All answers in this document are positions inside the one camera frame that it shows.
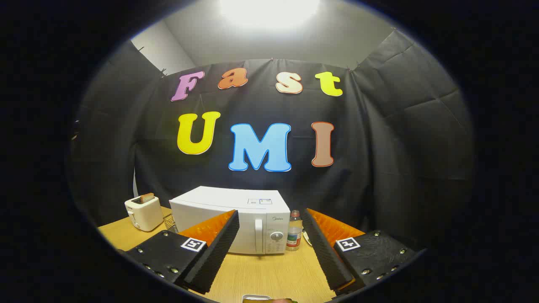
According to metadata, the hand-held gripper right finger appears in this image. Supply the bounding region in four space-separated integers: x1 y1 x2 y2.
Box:
301 208 426 295

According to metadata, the white toaster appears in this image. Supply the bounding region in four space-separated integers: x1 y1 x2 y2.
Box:
125 194 164 232

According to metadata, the clear plastic water bottle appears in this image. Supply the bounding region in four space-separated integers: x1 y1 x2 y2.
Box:
286 210 303 252

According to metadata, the black backdrop cloth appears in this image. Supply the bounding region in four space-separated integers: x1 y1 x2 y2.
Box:
69 29 476 253

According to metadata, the white microwave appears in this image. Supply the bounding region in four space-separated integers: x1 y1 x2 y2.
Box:
169 186 291 255

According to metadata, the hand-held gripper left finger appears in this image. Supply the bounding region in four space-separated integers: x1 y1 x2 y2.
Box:
125 210 240 295

